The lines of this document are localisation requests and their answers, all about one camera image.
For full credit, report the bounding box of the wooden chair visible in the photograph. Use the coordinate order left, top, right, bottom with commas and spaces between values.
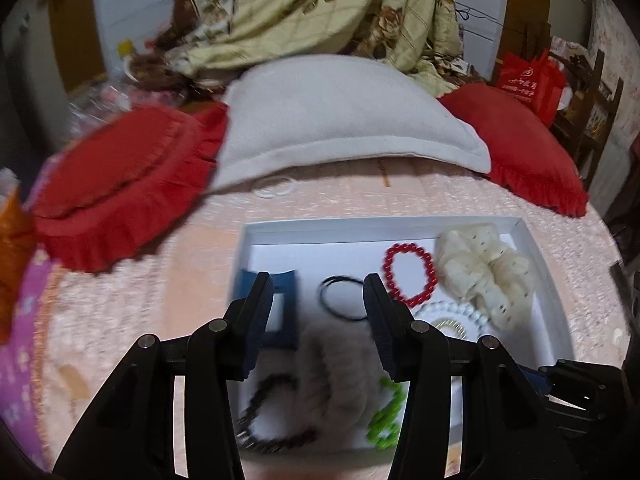
550, 35, 626, 191

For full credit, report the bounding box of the cream dotted scrunchie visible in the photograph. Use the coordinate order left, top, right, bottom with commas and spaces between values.
434, 224, 535, 331

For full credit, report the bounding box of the white slatted headboard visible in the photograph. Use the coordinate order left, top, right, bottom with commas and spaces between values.
92, 0, 511, 76

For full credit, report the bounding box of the purple floral cloth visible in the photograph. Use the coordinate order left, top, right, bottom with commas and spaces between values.
0, 252, 63, 466

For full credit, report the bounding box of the black hair tie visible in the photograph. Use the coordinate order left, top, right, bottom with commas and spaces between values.
320, 275, 373, 322

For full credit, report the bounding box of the brown bead bracelet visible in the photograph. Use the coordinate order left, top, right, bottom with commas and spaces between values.
235, 372, 318, 453

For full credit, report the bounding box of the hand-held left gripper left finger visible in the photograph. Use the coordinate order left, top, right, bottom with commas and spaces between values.
52, 271, 276, 480

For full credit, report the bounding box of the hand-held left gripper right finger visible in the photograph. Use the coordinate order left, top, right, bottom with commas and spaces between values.
362, 273, 581, 480

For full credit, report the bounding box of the white bead bracelet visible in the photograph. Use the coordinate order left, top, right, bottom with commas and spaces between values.
412, 301, 498, 336

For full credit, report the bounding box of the grey cabinet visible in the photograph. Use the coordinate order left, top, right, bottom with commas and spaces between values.
0, 0, 66, 111

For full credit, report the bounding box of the red shopping bag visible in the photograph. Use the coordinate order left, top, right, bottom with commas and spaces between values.
495, 50, 568, 128

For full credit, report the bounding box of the white cardboard box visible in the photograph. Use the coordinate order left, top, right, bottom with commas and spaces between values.
230, 216, 576, 453

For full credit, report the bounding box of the white pillow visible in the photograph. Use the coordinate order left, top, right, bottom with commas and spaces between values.
207, 55, 493, 193

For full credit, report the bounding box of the clear plastic bag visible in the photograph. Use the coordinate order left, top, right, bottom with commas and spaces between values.
65, 55, 191, 131

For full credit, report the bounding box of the blue hair claw clip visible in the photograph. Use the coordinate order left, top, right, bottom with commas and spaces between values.
234, 268, 301, 351

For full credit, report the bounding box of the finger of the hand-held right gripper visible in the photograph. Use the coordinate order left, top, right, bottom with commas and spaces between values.
519, 362, 556, 402

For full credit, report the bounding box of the green bead bracelet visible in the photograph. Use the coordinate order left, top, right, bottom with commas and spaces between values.
366, 376, 407, 447

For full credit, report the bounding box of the red bead bracelet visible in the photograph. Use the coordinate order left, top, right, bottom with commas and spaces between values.
383, 242, 438, 308

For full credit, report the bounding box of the wooden door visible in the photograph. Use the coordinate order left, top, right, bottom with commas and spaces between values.
47, 0, 96, 96

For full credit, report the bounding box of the gold hair clip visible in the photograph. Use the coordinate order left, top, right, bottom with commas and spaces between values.
432, 316, 468, 338

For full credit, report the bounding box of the beige fluffy scrunchie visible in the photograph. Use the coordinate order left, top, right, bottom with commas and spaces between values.
250, 327, 396, 443

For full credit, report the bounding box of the clear hair ring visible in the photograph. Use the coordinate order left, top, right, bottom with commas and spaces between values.
254, 176, 297, 199

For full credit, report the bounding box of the floral quilt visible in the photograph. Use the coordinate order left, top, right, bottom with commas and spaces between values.
125, 0, 488, 91

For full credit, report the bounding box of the red ruffled pillow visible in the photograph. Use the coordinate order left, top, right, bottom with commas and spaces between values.
437, 82, 591, 218
27, 102, 231, 273

